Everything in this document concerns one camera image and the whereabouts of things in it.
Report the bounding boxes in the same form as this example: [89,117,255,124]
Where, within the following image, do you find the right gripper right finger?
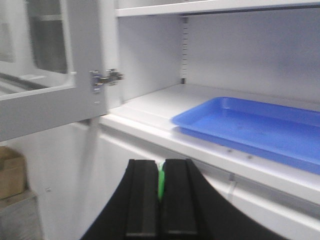
[160,159,284,240]

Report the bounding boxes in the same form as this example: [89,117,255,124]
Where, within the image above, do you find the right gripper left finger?
[82,159,159,240]

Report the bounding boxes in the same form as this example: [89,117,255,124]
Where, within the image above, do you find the green plastic spoon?
[157,161,165,202]

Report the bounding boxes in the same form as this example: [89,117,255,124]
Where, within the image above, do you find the cabinet glass door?
[0,0,106,141]

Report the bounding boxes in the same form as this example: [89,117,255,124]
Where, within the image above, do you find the upper cabinet shelf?
[115,0,320,17]

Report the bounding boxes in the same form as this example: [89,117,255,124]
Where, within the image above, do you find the blue plastic tray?
[171,96,320,174]

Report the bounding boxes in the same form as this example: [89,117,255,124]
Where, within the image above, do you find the small cardboard box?
[0,146,26,200]

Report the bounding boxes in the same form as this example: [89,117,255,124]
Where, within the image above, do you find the metal door hinge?
[89,68,124,94]

